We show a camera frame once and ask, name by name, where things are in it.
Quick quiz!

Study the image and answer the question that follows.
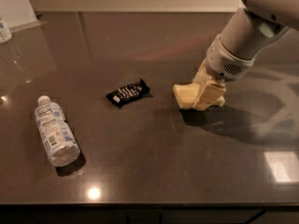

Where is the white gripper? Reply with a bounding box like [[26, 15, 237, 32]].
[[192, 35, 254, 111]]

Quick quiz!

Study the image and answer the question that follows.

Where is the yellow sponge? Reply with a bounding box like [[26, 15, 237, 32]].
[[172, 82, 226, 110]]

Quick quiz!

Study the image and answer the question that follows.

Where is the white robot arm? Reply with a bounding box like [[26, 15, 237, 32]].
[[192, 0, 299, 110]]

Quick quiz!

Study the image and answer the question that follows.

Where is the black rxbar chocolate wrapper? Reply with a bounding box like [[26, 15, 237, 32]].
[[107, 79, 150, 107]]

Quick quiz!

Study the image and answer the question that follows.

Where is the clear plastic water bottle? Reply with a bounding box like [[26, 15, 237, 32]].
[[35, 95, 80, 167]]

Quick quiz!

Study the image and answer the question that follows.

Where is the white bottle at left edge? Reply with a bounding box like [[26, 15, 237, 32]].
[[0, 17, 12, 44]]

